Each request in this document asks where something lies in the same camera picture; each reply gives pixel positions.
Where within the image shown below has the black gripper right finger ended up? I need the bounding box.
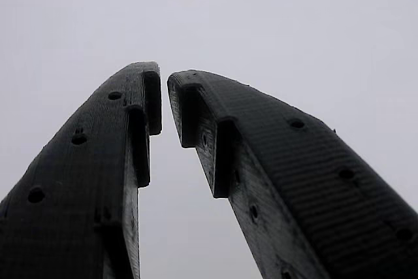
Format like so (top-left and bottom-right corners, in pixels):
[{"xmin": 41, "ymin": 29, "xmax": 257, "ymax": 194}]
[{"xmin": 167, "ymin": 69, "xmax": 418, "ymax": 279}]

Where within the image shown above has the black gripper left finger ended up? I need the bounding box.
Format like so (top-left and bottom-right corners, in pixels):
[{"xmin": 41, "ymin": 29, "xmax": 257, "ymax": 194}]
[{"xmin": 0, "ymin": 61, "xmax": 163, "ymax": 279}]

